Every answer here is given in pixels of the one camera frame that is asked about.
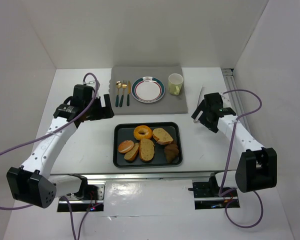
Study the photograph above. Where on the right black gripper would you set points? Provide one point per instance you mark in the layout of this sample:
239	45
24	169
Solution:
203	116

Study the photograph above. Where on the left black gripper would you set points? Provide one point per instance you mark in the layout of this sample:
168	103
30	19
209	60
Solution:
100	109

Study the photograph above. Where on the small bread slice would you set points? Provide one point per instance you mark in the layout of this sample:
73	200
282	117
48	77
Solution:
132	154

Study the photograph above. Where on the large oval bread slice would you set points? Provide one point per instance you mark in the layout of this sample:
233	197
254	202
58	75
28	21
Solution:
146	150

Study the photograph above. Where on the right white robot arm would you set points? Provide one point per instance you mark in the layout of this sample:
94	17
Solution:
257	166

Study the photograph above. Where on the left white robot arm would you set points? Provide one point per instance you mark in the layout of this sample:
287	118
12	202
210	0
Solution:
32	182

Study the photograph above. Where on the bread slice right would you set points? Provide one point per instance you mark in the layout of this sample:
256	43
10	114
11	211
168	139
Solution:
161	136

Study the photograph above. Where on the small gold spoon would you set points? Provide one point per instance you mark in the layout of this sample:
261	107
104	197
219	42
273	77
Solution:
122	95

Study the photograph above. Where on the black baking tray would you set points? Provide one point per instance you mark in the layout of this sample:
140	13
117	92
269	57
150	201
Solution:
125	131

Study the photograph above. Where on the pale yellow mug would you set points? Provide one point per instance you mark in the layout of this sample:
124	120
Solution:
175	83

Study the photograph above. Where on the white plate teal red rim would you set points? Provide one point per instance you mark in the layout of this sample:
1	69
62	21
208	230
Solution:
148	89

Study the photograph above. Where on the brown croissant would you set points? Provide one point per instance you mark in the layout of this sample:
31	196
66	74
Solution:
171	151

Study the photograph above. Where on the round cream filled bun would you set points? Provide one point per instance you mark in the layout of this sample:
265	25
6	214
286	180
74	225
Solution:
125	146

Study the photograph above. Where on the gold spoon green handle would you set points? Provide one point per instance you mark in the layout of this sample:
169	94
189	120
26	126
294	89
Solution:
118	86

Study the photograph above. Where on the gold fork green handle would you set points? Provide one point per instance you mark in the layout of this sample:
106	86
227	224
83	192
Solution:
124	83

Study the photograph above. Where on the gold knife green handle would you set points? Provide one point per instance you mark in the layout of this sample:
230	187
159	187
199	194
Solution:
128	93

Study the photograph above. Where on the aluminium rail right side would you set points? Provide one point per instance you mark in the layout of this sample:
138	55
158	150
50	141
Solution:
234	97

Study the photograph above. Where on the glazed ring doughnut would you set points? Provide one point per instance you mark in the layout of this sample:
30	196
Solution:
142	132

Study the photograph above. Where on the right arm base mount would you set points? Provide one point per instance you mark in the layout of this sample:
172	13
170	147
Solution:
206	195

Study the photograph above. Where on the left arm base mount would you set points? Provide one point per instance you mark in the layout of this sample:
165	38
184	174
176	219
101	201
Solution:
87	195

